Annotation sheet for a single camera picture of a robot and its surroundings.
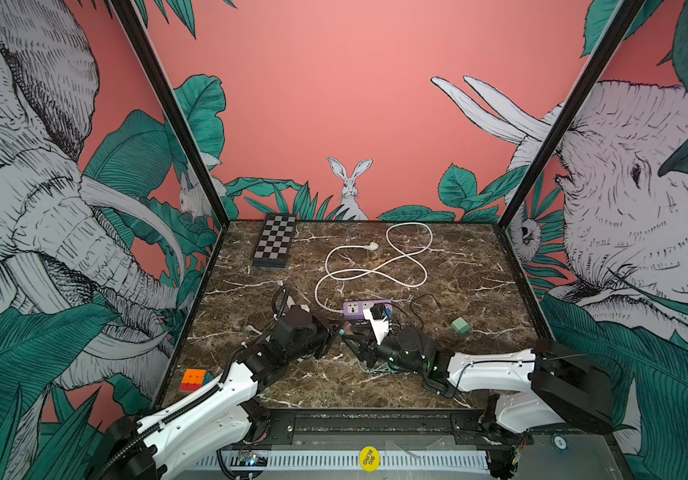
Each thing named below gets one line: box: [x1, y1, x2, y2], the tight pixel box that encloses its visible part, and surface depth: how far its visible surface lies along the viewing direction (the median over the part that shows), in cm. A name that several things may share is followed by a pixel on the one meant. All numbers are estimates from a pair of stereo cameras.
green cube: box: [451, 316, 471, 336], surface depth 93 cm
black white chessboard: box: [252, 214, 297, 268], surface depth 113 cm
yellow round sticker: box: [359, 446, 381, 473], surface depth 71 cm
